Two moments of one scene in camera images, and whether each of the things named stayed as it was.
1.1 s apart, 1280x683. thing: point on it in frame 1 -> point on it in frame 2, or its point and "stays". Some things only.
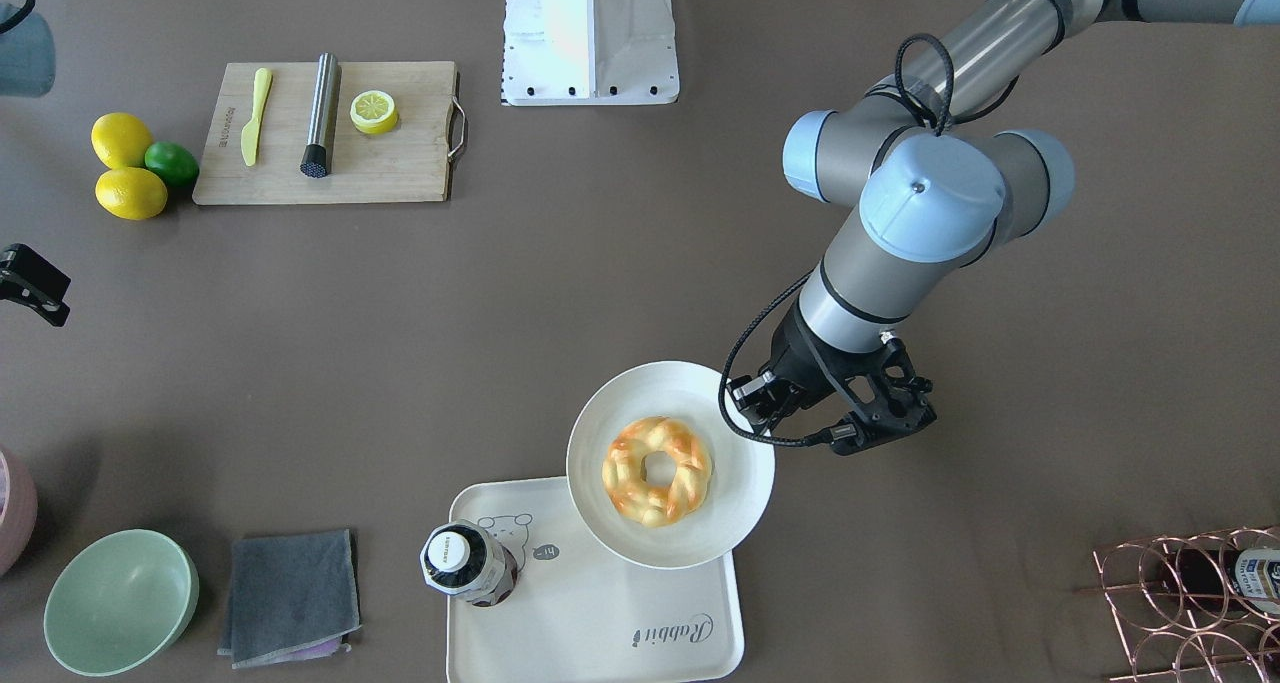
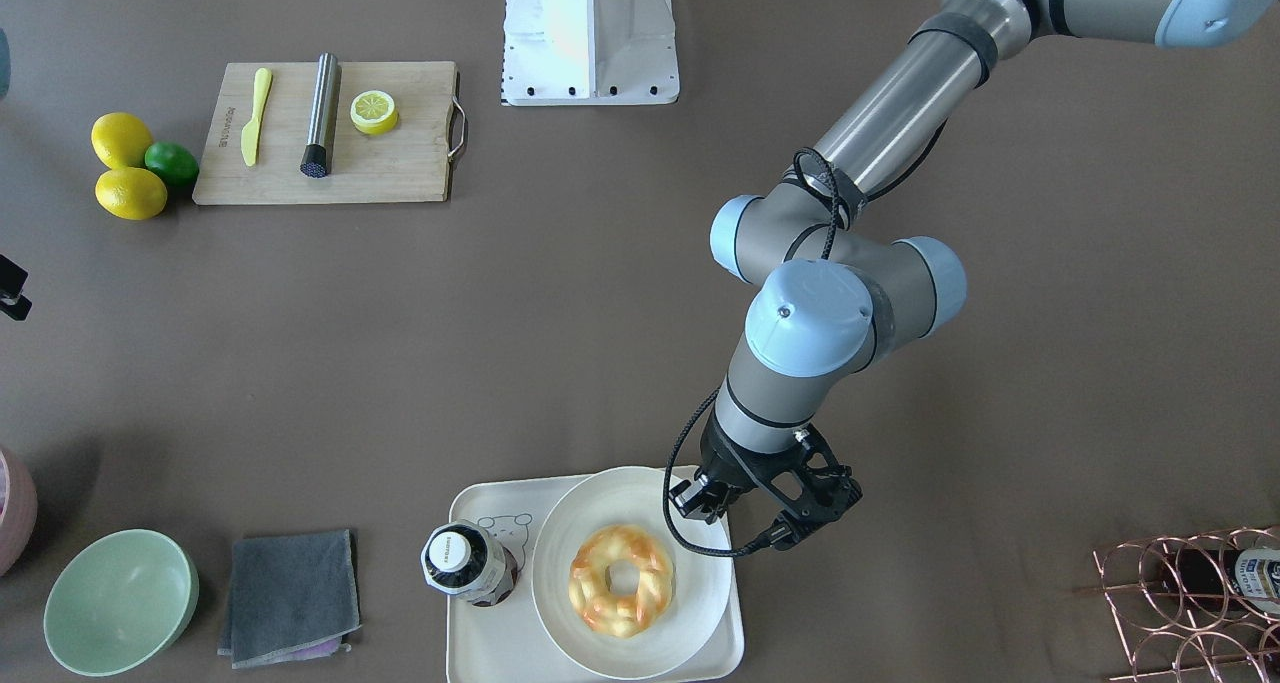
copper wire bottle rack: [1199, 608] stays
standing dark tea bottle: [460, 558] stays
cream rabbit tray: [577, 614] stays
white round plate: [659, 474] -> [613, 586]
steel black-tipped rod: [316, 161] stays
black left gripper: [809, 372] -> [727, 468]
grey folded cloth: [293, 598] stays
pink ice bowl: [19, 512] stays
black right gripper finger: [27, 278] -> [13, 302]
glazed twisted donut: [642, 503] -> [592, 600]
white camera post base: [589, 34] stays
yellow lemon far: [121, 140] stays
